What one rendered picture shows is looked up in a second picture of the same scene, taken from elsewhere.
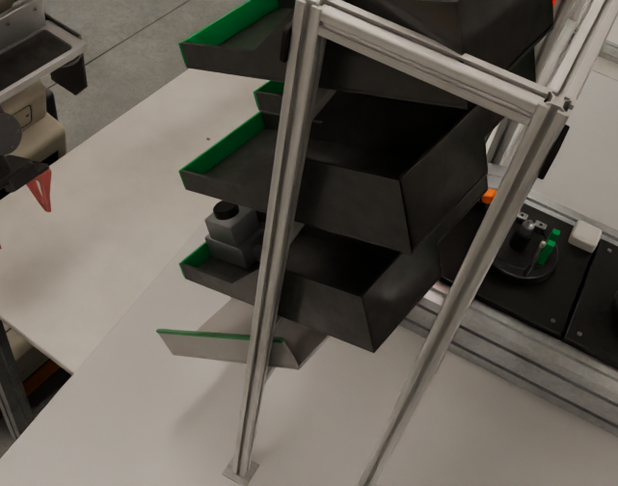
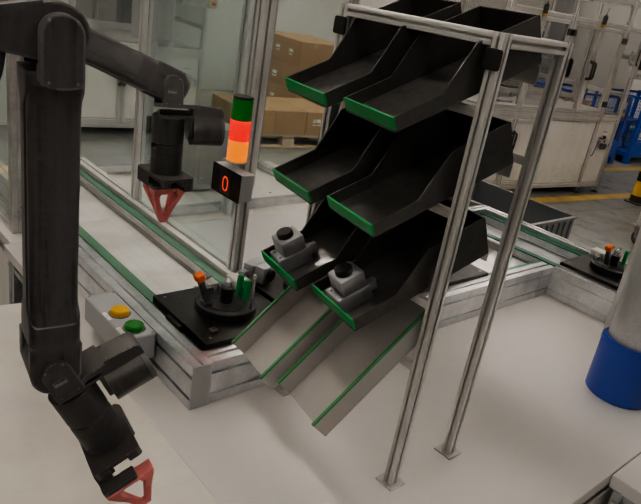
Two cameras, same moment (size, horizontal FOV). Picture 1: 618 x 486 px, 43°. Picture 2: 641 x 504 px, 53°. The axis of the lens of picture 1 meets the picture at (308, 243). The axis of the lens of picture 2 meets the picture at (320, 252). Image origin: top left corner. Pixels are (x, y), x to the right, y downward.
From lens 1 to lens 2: 1.04 m
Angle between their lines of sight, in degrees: 56
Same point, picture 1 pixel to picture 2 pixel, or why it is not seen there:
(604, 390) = not seen: hidden behind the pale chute
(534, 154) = (560, 70)
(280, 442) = (375, 454)
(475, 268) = (537, 147)
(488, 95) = (552, 49)
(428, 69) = (537, 47)
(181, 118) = (15, 390)
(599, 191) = not seen: hidden behind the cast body
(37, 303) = not seen: outside the picture
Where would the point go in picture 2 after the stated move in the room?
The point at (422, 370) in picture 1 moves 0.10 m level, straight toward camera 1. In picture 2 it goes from (510, 239) to (561, 261)
